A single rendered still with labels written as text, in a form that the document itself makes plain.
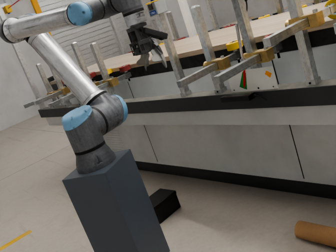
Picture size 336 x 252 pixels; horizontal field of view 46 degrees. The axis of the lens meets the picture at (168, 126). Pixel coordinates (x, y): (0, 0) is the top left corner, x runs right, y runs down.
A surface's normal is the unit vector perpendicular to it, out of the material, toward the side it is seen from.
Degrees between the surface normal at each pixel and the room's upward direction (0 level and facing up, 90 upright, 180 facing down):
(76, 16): 91
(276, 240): 0
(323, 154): 90
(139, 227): 90
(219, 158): 90
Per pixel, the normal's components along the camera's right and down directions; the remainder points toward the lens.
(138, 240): 0.88, -0.18
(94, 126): 0.77, -0.11
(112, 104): 0.51, -0.54
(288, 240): -0.33, -0.91
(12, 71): 0.58, 0.03
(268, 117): -0.71, 0.42
